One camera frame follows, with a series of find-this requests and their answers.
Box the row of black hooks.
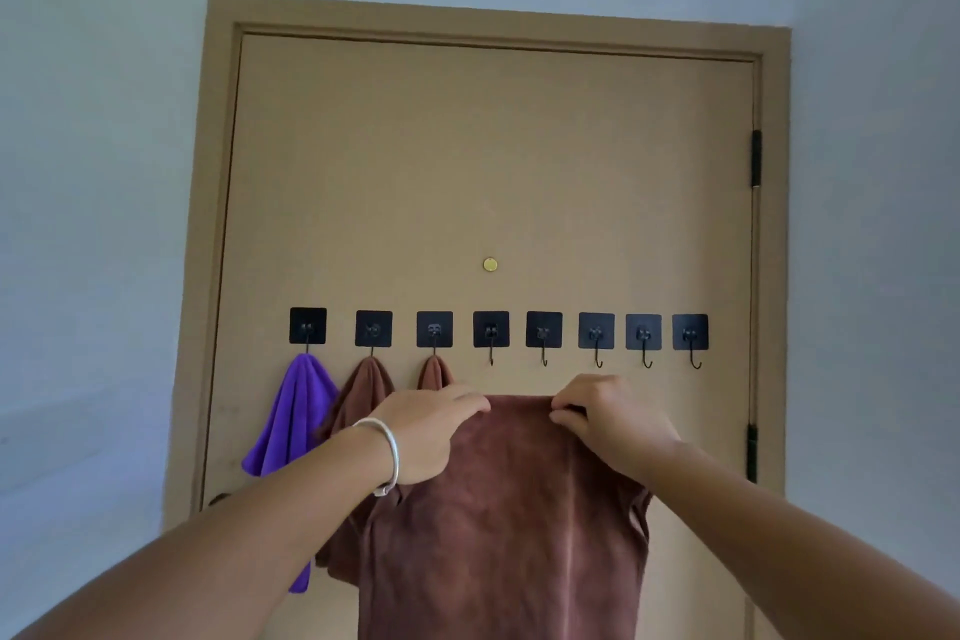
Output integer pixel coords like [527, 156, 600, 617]
[289, 307, 710, 371]

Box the silver bracelet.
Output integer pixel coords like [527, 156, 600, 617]
[352, 417, 401, 498]

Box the beige door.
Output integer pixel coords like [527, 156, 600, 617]
[202, 33, 757, 640]
[161, 0, 793, 640]

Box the purple towel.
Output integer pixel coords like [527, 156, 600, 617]
[241, 352, 340, 594]

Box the person's right hand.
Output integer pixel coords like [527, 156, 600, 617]
[548, 373, 684, 491]

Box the person's left hand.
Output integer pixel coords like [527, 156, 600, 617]
[367, 382, 493, 487]

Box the brown towel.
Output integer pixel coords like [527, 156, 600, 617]
[416, 354, 457, 393]
[358, 394, 654, 640]
[314, 355, 397, 588]

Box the person's right forearm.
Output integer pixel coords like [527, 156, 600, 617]
[648, 440, 960, 640]

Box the person's left forearm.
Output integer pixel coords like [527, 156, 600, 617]
[14, 429, 395, 640]

